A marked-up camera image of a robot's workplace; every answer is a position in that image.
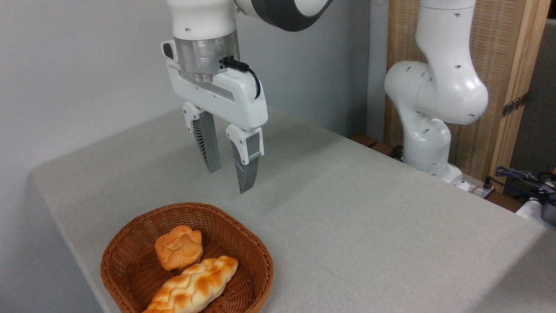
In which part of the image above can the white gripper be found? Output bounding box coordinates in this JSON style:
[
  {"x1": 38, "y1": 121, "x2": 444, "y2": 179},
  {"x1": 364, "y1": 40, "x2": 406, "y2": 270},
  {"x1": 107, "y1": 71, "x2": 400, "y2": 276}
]
[{"x1": 161, "y1": 40, "x2": 269, "y2": 194}]

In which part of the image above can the round golden bread roll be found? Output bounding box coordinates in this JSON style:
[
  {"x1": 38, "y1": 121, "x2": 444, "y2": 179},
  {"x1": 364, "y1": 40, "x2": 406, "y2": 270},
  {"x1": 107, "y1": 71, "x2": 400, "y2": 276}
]
[{"x1": 155, "y1": 225, "x2": 204, "y2": 271}]

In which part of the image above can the braided golden bread loaf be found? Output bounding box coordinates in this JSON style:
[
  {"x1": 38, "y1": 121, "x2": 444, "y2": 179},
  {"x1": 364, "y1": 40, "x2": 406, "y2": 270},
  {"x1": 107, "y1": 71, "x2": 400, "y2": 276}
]
[{"x1": 142, "y1": 256, "x2": 239, "y2": 313}]

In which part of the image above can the silver metal wrist flange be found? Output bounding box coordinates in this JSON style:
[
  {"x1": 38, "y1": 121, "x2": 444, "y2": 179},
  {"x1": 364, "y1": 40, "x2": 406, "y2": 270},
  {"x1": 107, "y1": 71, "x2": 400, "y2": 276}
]
[{"x1": 173, "y1": 31, "x2": 241, "y2": 83}]

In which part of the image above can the brown wicker basket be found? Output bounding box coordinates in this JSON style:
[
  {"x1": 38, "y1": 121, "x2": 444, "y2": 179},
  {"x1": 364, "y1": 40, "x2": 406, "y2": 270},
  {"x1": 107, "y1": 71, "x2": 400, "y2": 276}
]
[{"x1": 100, "y1": 202, "x2": 275, "y2": 313}]

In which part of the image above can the brass screen hinge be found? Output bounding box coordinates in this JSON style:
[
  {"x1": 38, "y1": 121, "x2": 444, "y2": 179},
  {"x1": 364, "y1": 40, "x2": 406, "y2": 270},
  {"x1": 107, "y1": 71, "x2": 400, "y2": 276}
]
[{"x1": 502, "y1": 92, "x2": 529, "y2": 118}]

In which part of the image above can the wooden woven folding screen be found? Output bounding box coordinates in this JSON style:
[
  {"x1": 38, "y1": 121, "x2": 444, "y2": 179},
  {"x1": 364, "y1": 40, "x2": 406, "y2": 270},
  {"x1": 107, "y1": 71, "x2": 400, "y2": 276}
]
[{"x1": 384, "y1": 0, "x2": 551, "y2": 193}]

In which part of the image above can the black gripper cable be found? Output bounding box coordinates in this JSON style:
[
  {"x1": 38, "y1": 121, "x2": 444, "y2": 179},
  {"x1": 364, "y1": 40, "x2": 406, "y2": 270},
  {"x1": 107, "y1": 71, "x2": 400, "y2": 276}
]
[{"x1": 222, "y1": 57, "x2": 262, "y2": 100}]

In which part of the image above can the blue grey cable bundle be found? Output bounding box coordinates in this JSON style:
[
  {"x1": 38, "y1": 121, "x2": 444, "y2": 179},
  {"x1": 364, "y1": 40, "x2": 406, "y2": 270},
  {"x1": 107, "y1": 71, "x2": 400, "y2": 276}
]
[{"x1": 494, "y1": 165, "x2": 556, "y2": 205}]

